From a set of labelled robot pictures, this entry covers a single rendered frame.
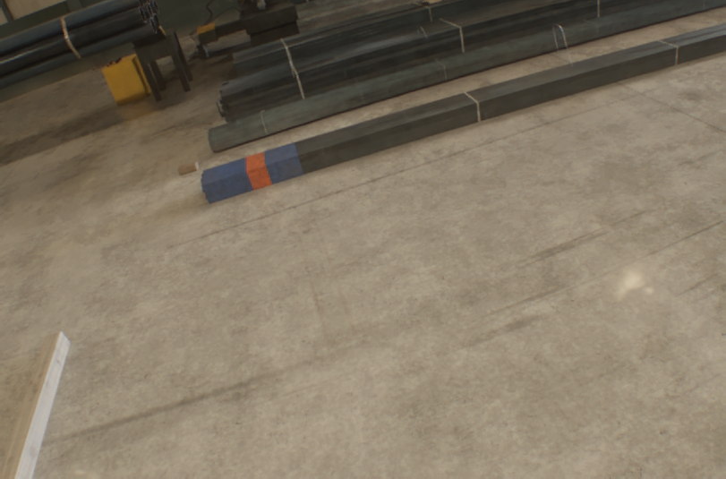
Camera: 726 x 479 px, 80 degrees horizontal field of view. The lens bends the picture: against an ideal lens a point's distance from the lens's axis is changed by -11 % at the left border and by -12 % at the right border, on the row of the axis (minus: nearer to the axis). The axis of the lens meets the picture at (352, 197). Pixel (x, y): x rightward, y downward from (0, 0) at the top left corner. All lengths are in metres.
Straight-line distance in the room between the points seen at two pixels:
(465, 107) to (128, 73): 4.89
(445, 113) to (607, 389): 2.31
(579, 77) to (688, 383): 2.66
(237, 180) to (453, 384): 2.18
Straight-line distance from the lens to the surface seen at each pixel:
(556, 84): 4.00
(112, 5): 5.04
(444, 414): 1.92
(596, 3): 5.61
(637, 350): 2.13
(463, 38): 4.81
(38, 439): 2.64
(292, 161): 3.46
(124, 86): 7.24
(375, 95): 4.37
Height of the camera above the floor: 1.64
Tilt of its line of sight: 32 degrees down
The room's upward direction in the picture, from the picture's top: 15 degrees counter-clockwise
